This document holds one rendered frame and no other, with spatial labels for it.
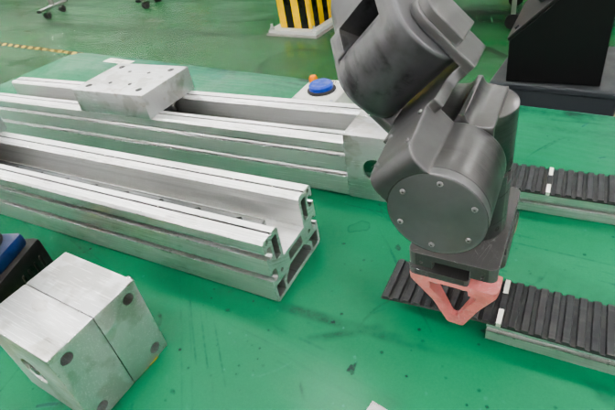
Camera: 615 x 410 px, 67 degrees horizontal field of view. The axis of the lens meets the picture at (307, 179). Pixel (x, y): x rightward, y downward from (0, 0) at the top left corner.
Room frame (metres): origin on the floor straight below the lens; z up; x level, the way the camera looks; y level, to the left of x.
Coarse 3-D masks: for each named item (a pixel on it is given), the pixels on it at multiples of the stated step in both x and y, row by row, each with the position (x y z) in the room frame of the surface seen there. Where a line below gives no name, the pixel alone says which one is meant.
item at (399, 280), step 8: (400, 264) 0.33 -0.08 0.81; (408, 264) 0.33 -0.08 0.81; (400, 272) 0.32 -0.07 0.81; (408, 272) 0.32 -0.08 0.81; (392, 280) 0.31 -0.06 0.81; (400, 280) 0.31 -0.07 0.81; (408, 280) 0.31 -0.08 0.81; (384, 288) 0.31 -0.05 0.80; (392, 288) 0.30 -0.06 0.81; (400, 288) 0.30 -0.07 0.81; (384, 296) 0.30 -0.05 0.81; (392, 296) 0.29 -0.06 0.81; (400, 296) 0.29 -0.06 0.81
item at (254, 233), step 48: (0, 144) 0.70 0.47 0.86; (48, 144) 0.65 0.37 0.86; (0, 192) 0.59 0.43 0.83; (48, 192) 0.52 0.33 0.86; (96, 192) 0.49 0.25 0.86; (144, 192) 0.51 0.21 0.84; (192, 192) 0.48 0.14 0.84; (240, 192) 0.44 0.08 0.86; (288, 192) 0.41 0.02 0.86; (96, 240) 0.49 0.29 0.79; (144, 240) 0.45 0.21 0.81; (192, 240) 0.39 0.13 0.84; (240, 240) 0.35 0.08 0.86; (288, 240) 0.38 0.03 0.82; (240, 288) 0.36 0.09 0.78
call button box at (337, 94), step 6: (336, 84) 0.72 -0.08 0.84; (300, 90) 0.73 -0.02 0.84; (306, 90) 0.72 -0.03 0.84; (330, 90) 0.70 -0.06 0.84; (336, 90) 0.70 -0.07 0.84; (342, 90) 0.69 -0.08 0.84; (294, 96) 0.71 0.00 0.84; (300, 96) 0.70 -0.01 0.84; (306, 96) 0.70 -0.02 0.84; (312, 96) 0.69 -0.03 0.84; (318, 96) 0.69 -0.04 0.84; (324, 96) 0.68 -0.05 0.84; (330, 96) 0.68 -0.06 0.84; (336, 96) 0.68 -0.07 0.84; (342, 96) 0.68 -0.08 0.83; (348, 102) 0.70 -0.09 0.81
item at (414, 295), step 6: (414, 282) 0.30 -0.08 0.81; (408, 288) 0.30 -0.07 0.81; (414, 288) 0.30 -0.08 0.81; (420, 288) 0.29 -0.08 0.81; (408, 294) 0.29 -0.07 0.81; (414, 294) 0.29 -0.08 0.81; (420, 294) 0.29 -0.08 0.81; (402, 300) 0.29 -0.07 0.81; (408, 300) 0.28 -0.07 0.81; (414, 300) 0.28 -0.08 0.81; (420, 300) 0.28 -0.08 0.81; (420, 306) 0.28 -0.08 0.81
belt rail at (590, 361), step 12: (492, 336) 0.25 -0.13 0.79; (504, 336) 0.24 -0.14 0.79; (516, 336) 0.24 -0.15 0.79; (528, 336) 0.23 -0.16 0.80; (528, 348) 0.23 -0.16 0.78; (540, 348) 0.23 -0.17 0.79; (552, 348) 0.22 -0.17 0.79; (564, 348) 0.22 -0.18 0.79; (564, 360) 0.22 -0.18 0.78; (576, 360) 0.21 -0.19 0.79; (588, 360) 0.21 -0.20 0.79; (600, 360) 0.20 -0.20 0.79; (612, 360) 0.20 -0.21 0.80; (612, 372) 0.20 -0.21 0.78
